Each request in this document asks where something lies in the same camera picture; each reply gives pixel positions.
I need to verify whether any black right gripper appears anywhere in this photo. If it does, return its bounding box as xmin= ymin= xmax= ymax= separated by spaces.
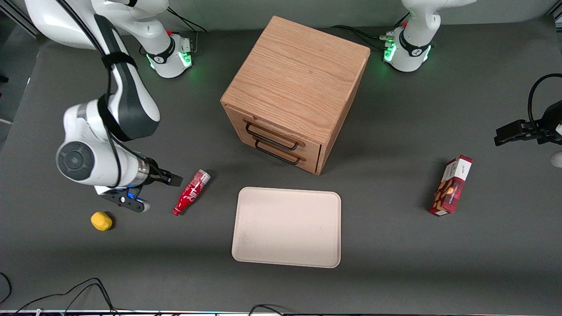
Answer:
xmin=145 ymin=160 xmax=184 ymax=188

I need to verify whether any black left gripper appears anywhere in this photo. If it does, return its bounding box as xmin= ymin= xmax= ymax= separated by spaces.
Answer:
xmin=494 ymin=101 xmax=562 ymax=147

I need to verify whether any red coke bottle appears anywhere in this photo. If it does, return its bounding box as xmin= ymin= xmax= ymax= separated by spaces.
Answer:
xmin=172 ymin=169 xmax=212 ymax=216

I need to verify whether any beige plastic tray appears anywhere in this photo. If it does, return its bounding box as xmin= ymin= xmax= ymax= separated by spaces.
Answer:
xmin=231 ymin=187 xmax=342 ymax=269

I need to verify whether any red snack box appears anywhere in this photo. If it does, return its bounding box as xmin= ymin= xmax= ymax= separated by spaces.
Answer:
xmin=429 ymin=155 xmax=474 ymax=216

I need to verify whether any yellow lemon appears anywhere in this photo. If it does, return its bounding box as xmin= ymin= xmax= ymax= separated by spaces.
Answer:
xmin=91 ymin=212 xmax=114 ymax=232

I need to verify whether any wooden drawer cabinet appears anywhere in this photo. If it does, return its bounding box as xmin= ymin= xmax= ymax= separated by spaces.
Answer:
xmin=220 ymin=15 xmax=371 ymax=176

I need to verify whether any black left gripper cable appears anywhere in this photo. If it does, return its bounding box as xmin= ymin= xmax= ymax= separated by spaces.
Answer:
xmin=528 ymin=73 xmax=562 ymax=129

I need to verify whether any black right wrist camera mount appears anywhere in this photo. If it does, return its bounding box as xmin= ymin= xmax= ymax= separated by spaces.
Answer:
xmin=101 ymin=186 xmax=151 ymax=214

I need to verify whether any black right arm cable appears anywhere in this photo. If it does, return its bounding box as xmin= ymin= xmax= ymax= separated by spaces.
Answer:
xmin=55 ymin=0 xmax=146 ymax=190

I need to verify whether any black metal drawer handle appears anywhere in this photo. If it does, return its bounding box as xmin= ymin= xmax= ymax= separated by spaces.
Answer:
xmin=255 ymin=140 xmax=303 ymax=166
xmin=245 ymin=122 xmax=299 ymax=151

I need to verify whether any black looped floor cable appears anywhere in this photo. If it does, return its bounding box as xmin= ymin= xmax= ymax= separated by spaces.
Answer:
xmin=13 ymin=277 xmax=120 ymax=315

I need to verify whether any black short edge cable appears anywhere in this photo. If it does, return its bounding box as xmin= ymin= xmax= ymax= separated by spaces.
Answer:
xmin=248 ymin=304 xmax=287 ymax=316

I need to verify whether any black right base cable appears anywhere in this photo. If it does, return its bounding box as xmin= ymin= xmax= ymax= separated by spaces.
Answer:
xmin=166 ymin=8 xmax=208 ymax=34

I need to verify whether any black base cable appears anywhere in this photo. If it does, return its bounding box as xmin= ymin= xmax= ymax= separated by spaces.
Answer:
xmin=166 ymin=8 xmax=208 ymax=34
xmin=329 ymin=13 xmax=411 ymax=51

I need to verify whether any black left base cable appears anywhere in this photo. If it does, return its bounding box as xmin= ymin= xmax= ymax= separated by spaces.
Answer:
xmin=329 ymin=13 xmax=411 ymax=51

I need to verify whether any black curved edge cable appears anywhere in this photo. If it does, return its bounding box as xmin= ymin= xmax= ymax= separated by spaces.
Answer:
xmin=0 ymin=272 xmax=12 ymax=305

